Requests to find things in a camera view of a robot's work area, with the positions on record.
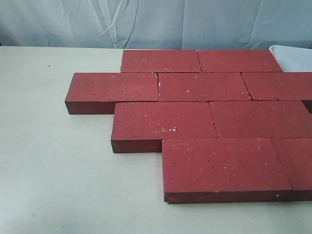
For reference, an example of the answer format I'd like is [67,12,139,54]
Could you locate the large front red brick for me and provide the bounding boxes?
[162,138,293,204]

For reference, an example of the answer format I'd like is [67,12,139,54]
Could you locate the wrinkled white backdrop cloth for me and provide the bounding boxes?
[0,0,312,50]

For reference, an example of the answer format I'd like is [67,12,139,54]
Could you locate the white plastic tray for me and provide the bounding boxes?
[269,45,312,72]

